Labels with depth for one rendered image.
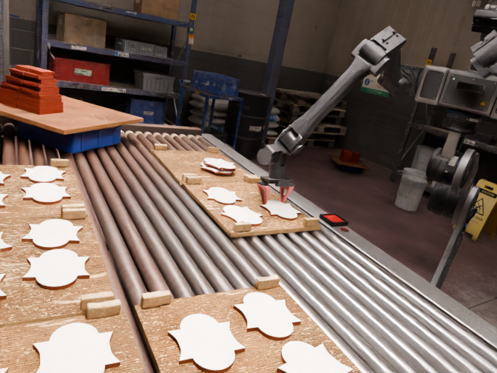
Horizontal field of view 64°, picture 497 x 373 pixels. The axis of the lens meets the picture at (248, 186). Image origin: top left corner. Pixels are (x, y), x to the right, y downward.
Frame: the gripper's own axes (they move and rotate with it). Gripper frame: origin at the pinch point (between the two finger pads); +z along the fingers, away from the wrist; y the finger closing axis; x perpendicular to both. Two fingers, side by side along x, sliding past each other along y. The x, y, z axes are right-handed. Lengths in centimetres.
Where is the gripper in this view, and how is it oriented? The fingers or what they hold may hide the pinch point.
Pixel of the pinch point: (273, 202)
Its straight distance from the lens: 146.0
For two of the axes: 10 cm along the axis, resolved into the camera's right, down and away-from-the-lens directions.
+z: -1.0, 9.8, 2.0
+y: 8.8, -0.1, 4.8
